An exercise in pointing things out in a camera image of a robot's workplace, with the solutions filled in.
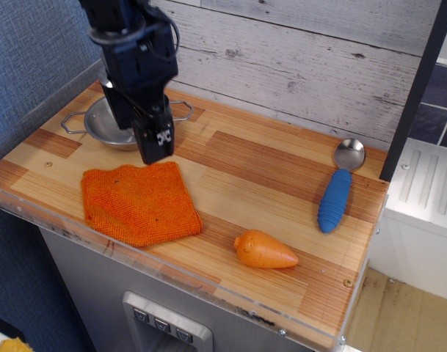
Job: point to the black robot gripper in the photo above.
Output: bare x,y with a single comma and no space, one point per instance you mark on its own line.
140,59

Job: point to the stainless steel bowl with handles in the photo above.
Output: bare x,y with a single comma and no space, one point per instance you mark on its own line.
100,124

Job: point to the orange knitted cloth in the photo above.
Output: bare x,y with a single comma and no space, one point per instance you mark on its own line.
139,206

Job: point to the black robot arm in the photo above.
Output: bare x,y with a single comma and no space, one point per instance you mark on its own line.
92,7

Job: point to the clear acrylic table edge guard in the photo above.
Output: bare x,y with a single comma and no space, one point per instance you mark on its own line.
308,303

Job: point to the orange plastic carrot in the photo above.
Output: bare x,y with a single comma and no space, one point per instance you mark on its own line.
258,249

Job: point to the silver dispenser panel with buttons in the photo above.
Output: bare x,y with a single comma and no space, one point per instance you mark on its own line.
157,328

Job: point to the yellow object bottom left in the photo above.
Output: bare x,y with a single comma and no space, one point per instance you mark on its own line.
14,345

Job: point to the white ribbed side counter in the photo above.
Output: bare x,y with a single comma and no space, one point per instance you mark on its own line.
411,241

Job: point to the spoon with blue handle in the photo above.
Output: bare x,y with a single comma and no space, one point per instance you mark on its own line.
348,156

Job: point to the black right vertical post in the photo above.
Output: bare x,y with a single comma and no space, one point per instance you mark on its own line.
422,77

